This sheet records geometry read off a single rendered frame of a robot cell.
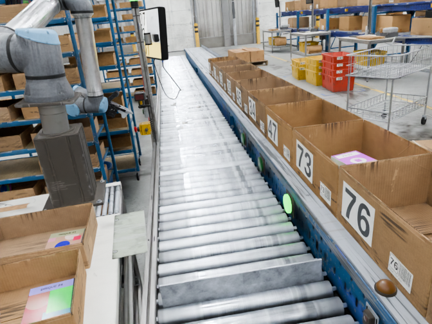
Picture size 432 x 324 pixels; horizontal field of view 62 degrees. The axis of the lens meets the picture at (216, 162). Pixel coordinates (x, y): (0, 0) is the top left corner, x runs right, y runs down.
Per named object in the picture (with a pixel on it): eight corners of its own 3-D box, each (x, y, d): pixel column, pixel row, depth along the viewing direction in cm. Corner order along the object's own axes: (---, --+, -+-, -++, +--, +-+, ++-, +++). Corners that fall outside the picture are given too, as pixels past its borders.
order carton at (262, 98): (248, 119, 216) (247, 90, 209) (296, 113, 218) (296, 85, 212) (266, 139, 179) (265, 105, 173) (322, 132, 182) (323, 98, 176)
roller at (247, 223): (156, 241, 136) (154, 229, 135) (288, 220, 141) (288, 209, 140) (156, 249, 132) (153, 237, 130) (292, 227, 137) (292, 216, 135)
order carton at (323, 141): (292, 168, 144) (291, 128, 137) (361, 159, 146) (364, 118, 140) (335, 218, 107) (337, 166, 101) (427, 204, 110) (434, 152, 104)
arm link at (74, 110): (80, 103, 202) (87, 92, 211) (60, 104, 203) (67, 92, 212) (85, 117, 208) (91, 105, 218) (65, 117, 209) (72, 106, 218)
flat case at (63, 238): (38, 269, 118) (36, 265, 117) (51, 236, 135) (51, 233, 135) (80, 261, 120) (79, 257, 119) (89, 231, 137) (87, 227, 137)
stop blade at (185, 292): (164, 310, 101) (159, 285, 98) (320, 283, 105) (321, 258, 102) (164, 312, 100) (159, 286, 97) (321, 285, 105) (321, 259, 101)
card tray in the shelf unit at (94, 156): (41, 173, 256) (37, 160, 252) (54, 158, 284) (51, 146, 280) (98, 166, 259) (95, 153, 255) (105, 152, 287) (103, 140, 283)
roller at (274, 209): (156, 231, 142) (154, 220, 141) (283, 212, 147) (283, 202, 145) (156, 238, 138) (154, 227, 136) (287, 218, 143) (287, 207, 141)
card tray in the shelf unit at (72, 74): (15, 90, 233) (11, 74, 229) (31, 82, 261) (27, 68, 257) (79, 83, 237) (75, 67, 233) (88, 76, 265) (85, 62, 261)
